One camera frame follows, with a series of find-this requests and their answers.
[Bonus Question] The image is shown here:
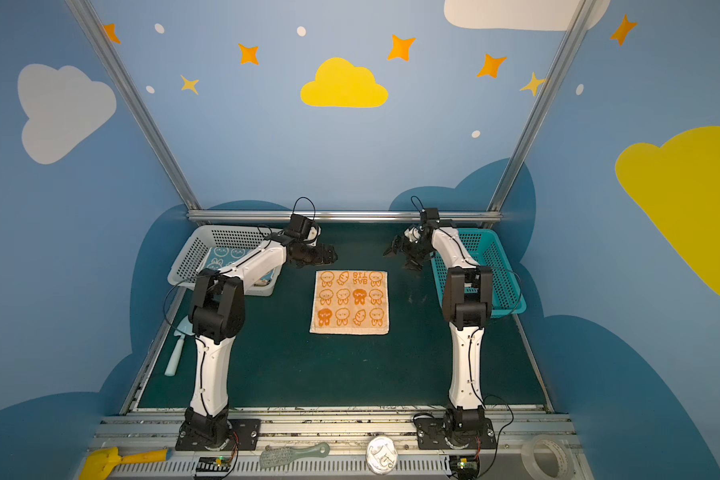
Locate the teal perforated plastic basket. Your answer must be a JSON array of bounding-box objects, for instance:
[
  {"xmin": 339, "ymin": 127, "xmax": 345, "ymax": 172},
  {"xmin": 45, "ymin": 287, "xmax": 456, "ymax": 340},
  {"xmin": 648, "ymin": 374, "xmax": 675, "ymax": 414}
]
[{"xmin": 431, "ymin": 227, "xmax": 526, "ymax": 319}]

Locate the orange swirl pattern towel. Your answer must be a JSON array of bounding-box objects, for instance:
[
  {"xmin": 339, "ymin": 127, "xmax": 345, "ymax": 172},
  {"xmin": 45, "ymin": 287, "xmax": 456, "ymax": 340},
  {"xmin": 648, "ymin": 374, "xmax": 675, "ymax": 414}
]
[{"xmin": 310, "ymin": 270, "xmax": 390, "ymax": 336}]

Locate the bunny face pattern towel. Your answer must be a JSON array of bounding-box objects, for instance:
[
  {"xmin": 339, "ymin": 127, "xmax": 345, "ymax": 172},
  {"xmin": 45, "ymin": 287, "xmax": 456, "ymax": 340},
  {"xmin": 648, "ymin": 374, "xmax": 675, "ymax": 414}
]
[{"xmin": 197, "ymin": 247, "xmax": 252, "ymax": 276}]

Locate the white perforated plastic basket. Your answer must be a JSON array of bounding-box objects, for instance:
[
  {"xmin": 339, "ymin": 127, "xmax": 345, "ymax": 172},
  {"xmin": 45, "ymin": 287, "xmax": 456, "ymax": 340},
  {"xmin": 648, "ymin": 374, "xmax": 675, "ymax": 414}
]
[{"xmin": 168, "ymin": 225, "xmax": 286, "ymax": 297}]

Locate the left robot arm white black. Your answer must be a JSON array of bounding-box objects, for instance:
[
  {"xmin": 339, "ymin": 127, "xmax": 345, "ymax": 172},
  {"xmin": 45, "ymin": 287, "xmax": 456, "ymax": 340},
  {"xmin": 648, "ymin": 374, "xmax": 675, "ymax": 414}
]
[{"xmin": 185, "ymin": 237, "xmax": 338, "ymax": 428}]

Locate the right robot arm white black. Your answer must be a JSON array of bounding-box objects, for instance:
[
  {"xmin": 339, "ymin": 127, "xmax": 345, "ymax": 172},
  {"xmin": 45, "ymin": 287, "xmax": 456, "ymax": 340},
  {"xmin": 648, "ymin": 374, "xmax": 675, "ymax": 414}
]
[{"xmin": 385, "ymin": 226, "xmax": 494, "ymax": 434}]

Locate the light blue plastic spoon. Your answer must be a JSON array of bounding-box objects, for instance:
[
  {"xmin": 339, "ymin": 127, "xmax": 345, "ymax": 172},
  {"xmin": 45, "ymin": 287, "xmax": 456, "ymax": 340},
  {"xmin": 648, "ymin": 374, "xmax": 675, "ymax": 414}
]
[{"xmin": 164, "ymin": 316, "xmax": 192, "ymax": 377}]

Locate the pale green hair brush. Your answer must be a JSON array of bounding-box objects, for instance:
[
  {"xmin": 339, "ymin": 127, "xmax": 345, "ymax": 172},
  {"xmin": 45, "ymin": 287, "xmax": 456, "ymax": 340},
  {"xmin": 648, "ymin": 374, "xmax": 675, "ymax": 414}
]
[{"xmin": 259, "ymin": 442, "xmax": 331, "ymax": 470}]

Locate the round silver tin lid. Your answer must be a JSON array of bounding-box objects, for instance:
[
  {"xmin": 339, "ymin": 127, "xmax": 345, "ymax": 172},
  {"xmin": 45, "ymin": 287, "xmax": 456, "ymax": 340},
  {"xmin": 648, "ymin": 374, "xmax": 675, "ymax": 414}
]
[{"xmin": 366, "ymin": 435, "xmax": 398, "ymax": 475}]

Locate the left small circuit board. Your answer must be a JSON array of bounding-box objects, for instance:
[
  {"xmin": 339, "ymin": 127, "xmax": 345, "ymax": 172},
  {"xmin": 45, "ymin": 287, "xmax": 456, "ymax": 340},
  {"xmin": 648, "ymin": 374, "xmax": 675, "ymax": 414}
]
[{"xmin": 192, "ymin": 456, "xmax": 233, "ymax": 479}]

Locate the small circuit board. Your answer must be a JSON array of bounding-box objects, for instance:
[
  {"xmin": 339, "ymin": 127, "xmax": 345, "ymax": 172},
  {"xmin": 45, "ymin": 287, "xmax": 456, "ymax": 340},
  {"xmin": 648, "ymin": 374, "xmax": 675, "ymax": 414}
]
[
  {"xmin": 192, "ymin": 456, "xmax": 233, "ymax": 479},
  {"xmin": 448, "ymin": 456, "xmax": 480, "ymax": 480}
]

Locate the right small circuit board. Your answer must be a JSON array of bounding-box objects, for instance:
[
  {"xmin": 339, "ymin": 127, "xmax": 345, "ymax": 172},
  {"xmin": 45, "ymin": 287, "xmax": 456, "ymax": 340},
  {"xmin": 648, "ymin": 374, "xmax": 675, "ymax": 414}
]
[{"xmin": 448, "ymin": 456, "xmax": 480, "ymax": 480}]

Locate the clear tape roll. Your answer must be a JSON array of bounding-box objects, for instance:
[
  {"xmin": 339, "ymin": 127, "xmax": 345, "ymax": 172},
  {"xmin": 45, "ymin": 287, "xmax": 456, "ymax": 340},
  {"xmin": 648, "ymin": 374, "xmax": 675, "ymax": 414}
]
[{"xmin": 521, "ymin": 435, "xmax": 574, "ymax": 480}]

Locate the yellow toy shovel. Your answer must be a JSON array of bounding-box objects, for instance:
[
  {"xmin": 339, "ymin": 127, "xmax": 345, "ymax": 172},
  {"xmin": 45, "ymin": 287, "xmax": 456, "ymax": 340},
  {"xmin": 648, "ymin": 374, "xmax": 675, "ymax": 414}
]
[{"xmin": 79, "ymin": 447, "xmax": 170, "ymax": 480}]

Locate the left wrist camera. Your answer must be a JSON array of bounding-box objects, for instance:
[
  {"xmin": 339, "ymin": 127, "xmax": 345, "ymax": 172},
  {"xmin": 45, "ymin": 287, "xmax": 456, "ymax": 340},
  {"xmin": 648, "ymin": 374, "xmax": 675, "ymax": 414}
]
[{"xmin": 284, "ymin": 213, "xmax": 321, "ymax": 243}]

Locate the aluminium frame back rail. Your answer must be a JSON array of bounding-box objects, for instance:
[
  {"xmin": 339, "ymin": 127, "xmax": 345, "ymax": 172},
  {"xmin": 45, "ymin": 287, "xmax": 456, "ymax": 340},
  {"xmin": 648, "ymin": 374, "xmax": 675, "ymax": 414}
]
[{"xmin": 187, "ymin": 210, "xmax": 502, "ymax": 224}]

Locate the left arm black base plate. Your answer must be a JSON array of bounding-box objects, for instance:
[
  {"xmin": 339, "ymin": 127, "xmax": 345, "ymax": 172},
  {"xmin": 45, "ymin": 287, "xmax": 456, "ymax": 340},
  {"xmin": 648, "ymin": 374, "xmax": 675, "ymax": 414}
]
[{"xmin": 175, "ymin": 419, "xmax": 261, "ymax": 452}]

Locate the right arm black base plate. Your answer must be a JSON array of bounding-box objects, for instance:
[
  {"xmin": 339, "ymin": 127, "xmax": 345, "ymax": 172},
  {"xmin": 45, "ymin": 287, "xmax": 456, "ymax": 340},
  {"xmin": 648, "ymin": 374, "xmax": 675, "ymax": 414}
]
[{"xmin": 413, "ymin": 415, "xmax": 498, "ymax": 450}]

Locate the aluminium front rail bed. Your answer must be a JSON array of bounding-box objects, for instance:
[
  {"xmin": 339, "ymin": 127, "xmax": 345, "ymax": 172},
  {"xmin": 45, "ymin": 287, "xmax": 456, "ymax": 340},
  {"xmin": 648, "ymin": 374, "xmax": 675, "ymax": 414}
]
[{"xmin": 87, "ymin": 405, "xmax": 593, "ymax": 479}]

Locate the aluminium frame left post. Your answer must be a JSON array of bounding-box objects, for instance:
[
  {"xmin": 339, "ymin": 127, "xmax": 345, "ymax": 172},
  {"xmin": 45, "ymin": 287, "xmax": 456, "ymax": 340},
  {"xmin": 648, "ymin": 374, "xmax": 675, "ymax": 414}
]
[{"xmin": 65, "ymin": 0, "xmax": 209, "ymax": 226}]

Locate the aluminium frame post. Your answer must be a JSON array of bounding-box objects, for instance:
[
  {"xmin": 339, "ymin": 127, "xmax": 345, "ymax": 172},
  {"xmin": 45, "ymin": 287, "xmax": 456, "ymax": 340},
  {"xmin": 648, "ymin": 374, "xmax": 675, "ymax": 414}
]
[
  {"xmin": 65, "ymin": 0, "xmax": 209, "ymax": 226},
  {"xmin": 480, "ymin": 0, "xmax": 598, "ymax": 228}
]

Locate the aluminium frame right post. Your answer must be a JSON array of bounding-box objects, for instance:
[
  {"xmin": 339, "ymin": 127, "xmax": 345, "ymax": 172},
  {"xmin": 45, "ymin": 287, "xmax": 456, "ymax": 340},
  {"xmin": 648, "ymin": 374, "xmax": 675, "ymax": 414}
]
[{"xmin": 480, "ymin": 0, "xmax": 598, "ymax": 228}]

